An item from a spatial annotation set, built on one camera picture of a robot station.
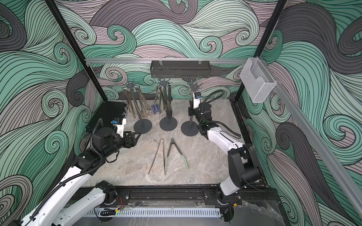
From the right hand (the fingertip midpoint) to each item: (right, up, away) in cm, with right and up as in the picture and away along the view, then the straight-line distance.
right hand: (190, 100), depth 84 cm
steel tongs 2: (-19, +3, -8) cm, 21 cm away
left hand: (-30, -17, -13) cm, 37 cm away
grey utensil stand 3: (+2, -19, +17) cm, 25 cm away
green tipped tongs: (-11, -27, +10) cm, 31 cm away
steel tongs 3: (-16, +3, -9) cm, 19 cm away
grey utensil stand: (-34, -18, +19) cm, 43 cm away
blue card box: (-26, -5, +29) cm, 39 cm away
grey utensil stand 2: (-15, -17, +19) cm, 30 cm away
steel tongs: (-28, -8, +2) cm, 29 cm away
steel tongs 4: (-19, -27, +11) cm, 35 cm away
